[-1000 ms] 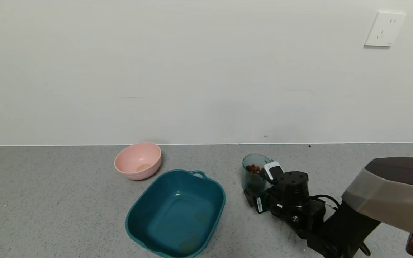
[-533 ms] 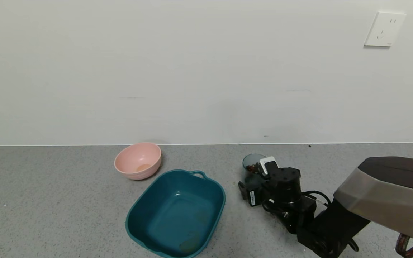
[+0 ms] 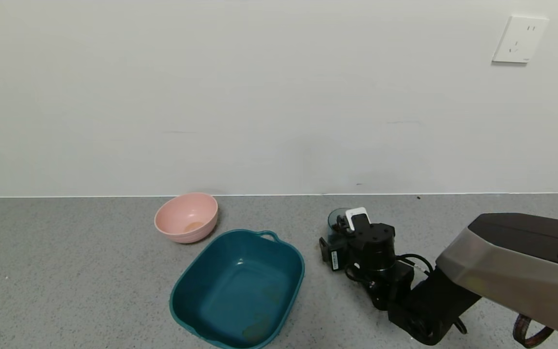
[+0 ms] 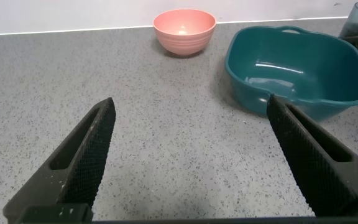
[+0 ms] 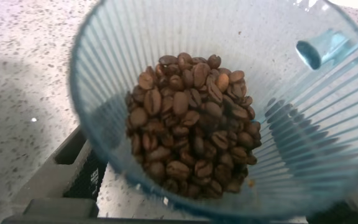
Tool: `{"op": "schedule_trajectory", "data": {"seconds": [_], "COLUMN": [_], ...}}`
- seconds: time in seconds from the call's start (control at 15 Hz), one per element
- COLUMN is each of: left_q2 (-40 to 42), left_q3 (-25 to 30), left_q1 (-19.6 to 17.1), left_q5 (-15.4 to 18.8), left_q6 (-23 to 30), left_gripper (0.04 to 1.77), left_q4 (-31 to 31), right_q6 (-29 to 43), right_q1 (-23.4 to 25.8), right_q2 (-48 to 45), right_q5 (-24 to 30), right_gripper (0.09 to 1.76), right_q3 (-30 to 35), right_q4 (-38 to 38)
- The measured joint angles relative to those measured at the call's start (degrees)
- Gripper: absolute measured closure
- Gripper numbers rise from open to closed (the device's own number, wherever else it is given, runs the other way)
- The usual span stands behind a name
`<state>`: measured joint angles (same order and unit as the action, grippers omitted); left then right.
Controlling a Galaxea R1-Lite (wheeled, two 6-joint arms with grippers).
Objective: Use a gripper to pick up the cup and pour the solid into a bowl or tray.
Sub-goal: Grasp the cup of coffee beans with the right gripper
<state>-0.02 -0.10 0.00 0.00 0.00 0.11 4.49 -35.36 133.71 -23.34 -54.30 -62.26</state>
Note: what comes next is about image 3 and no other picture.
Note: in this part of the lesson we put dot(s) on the white wall power outlet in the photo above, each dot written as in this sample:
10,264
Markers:
520,39

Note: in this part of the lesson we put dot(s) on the translucent grey ribbed cup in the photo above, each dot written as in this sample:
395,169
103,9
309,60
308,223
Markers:
334,220

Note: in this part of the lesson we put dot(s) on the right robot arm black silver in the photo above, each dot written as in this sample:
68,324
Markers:
502,261

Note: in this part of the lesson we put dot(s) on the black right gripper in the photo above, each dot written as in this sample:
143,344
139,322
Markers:
333,258

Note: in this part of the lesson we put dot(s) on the pink plastic bowl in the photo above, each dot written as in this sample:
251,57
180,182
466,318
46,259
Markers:
182,218

